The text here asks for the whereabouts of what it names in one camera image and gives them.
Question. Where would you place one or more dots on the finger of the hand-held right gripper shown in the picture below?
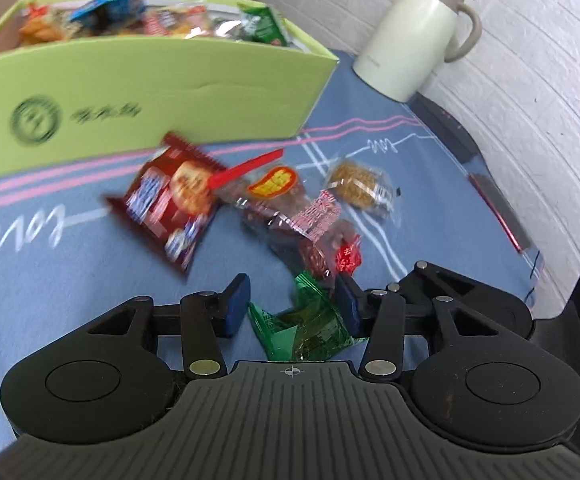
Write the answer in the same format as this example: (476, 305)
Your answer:
(444, 282)

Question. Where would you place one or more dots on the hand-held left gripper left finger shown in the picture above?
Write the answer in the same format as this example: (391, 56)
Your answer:
(236, 306)

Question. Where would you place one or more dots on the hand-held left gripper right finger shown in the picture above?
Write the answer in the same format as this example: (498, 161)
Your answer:
(350, 306)

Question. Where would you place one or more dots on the green snack packet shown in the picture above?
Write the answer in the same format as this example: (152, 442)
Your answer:
(315, 330)

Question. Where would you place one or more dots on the light green cardboard box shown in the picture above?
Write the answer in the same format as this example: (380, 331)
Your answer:
(145, 95)

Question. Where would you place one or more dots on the shiny red candy packet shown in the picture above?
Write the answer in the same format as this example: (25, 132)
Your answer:
(342, 257)

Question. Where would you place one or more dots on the clear packet with pink print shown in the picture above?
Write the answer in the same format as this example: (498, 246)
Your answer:
(315, 217)

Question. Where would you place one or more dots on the brown biscuit in clear wrapper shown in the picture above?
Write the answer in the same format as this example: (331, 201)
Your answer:
(359, 185)

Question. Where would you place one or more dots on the dark red snack packet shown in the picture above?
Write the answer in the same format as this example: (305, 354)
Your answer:
(170, 200)

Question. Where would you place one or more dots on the clear packet with yellow label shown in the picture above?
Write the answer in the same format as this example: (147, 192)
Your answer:
(272, 182)

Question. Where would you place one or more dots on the cream thermos jug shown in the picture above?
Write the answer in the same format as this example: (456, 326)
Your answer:
(409, 35)

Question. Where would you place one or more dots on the pile of colourful snack packets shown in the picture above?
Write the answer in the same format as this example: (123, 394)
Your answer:
(170, 20)

